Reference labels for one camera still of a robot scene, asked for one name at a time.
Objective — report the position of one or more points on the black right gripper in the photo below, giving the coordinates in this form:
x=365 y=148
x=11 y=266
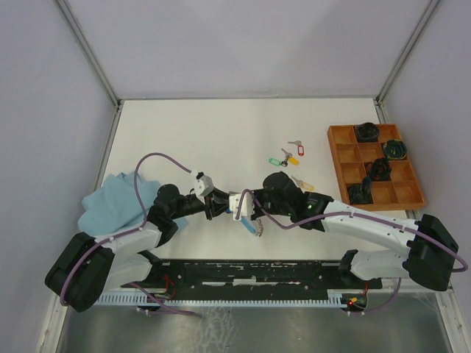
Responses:
x=257 y=212

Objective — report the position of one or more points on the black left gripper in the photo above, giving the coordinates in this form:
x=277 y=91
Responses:
x=217 y=201

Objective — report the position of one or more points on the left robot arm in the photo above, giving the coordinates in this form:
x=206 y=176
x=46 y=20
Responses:
x=92 y=265

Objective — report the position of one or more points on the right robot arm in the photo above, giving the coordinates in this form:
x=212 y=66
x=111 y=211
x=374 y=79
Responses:
x=421 y=250

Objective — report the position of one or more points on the yellow open key tag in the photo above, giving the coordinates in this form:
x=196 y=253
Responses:
x=306 y=186

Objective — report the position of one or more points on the green key tag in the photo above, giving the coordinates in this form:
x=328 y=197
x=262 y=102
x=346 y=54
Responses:
x=274 y=161

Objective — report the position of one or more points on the silver key on yellow tag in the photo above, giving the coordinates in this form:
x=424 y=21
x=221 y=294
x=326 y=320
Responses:
x=287 y=154

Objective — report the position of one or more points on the red key tag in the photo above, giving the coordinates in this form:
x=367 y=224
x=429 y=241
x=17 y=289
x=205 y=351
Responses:
x=300 y=150

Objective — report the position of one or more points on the dark floral scrunchie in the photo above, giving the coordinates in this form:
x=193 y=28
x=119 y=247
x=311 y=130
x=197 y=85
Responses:
x=360 y=193

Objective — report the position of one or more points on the wooden compartment tray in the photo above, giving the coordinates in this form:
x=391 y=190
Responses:
x=401 y=192

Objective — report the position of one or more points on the light blue cloth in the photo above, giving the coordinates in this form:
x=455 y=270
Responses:
x=115 y=206

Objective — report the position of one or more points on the black orange scrunchie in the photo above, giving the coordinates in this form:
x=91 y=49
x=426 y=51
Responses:
x=378 y=170

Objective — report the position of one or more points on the black scrunchie top compartment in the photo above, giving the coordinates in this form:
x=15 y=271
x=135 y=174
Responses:
x=366 y=133

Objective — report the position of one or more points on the green yellow scrunchie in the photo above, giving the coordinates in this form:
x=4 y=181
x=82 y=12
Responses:
x=395 y=149

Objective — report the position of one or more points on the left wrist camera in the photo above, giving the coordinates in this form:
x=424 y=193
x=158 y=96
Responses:
x=203 y=184

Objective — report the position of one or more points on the light blue handle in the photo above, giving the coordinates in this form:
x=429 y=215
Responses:
x=248 y=224

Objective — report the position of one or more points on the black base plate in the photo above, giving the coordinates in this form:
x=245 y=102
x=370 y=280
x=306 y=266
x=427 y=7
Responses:
x=319 y=275

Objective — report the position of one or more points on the light blue cable duct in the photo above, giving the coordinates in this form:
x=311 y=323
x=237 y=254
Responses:
x=133 y=297

